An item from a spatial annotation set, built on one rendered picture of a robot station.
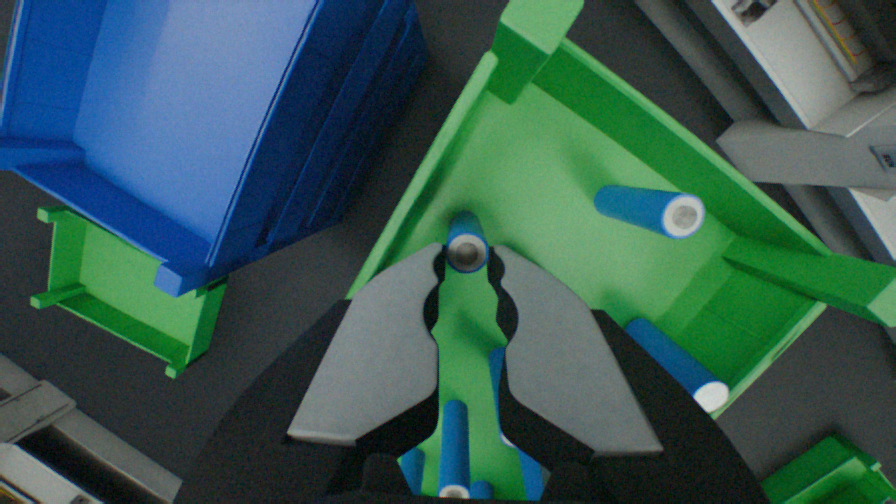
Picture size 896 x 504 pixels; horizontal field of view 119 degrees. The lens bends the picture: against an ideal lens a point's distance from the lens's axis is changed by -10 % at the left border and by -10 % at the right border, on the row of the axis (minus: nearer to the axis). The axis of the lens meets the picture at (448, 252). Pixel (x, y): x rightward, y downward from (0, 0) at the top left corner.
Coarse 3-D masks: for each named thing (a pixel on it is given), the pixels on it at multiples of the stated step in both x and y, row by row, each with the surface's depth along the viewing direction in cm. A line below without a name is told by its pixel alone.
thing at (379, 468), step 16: (368, 464) 5; (384, 464) 5; (560, 464) 5; (576, 464) 5; (368, 480) 5; (384, 480) 5; (400, 480) 5; (560, 480) 5; (576, 480) 5; (336, 496) 4; (352, 496) 4; (368, 496) 4; (384, 496) 4; (400, 496) 4; (416, 496) 4; (432, 496) 4; (544, 496) 4; (560, 496) 4; (576, 496) 4
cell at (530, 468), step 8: (520, 456) 21; (528, 456) 20; (520, 464) 21; (528, 464) 20; (536, 464) 20; (528, 472) 19; (536, 472) 19; (528, 480) 19; (536, 480) 19; (528, 488) 18; (536, 488) 18; (528, 496) 18; (536, 496) 18
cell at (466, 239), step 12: (456, 216) 17; (468, 216) 16; (456, 228) 13; (468, 228) 12; (480, 228) 14; (456, 240) 12; (468, 240) 12; (480, 240) 12; (456, 252) 12; (468, 252) 12; (480, 252) 12; (456, 264) 12; (468, 264) 12; (480, 264) 12
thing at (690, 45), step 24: (648, 0) 39; (672, 0) 37; (672, 24) 40; (696, 24) 38; (696, 48) 40; (720, 48) 38; (696, 72) 43; (720, 72) 40; (720, 96) 43; (744, 96) 40; (792, 192) 47; (816, 192) 43; (816, 216) 46; (840, 216) 43; (840, 240) 46
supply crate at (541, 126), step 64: (512, 0) 9; (576, 0) 9; (512, 64) 11; (576, 64) 12; (448, 128) 12; (512, 128) 17; (576, 128) 17; (640, 128) 13; (448, 192) 18; (512, 192) 18; (576, 192) 17; (704, 192) 15; (384, 256) 14; (576, 256) 18; (640, 256) 18; (704, 256) 18; (768, 256) 15; (832, 256) 13; (448, 320) 20; (704, 320) 18; (768, 320) 15; (448, 384) 21; (512, 448) 23
